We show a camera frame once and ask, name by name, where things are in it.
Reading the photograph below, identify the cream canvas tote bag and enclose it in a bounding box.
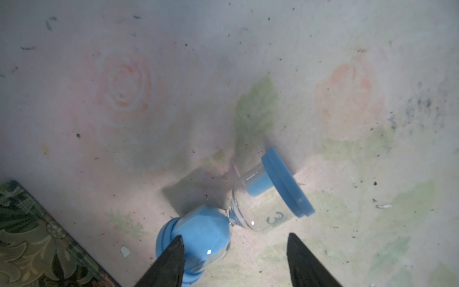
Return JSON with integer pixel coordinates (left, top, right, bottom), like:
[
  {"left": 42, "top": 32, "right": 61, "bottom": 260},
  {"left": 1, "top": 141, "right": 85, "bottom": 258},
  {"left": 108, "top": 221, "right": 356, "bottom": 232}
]
[{"left": 1, "top": 180, "right": 118, "bottom": 287}]

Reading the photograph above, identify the blue hourglass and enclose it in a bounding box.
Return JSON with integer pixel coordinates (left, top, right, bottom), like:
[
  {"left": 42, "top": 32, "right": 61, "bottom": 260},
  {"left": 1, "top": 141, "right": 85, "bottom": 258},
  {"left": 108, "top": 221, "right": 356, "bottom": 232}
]
[{"left": 156, "top": 148, "right": 315, "bottom": 287}]

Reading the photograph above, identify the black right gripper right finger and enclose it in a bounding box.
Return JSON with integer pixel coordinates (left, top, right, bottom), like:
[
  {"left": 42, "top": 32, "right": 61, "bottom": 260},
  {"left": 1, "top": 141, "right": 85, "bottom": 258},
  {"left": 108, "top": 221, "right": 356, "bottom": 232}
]
[{"left": 286, "top": 233, "right": 342, "bottom": 287}]

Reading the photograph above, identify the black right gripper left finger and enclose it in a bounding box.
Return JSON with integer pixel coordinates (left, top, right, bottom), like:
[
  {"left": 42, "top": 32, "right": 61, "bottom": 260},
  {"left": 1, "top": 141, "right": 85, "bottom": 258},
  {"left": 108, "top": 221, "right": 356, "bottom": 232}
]
[{"left": 135, "top": 235, "right": 185, "bottom": 287}]

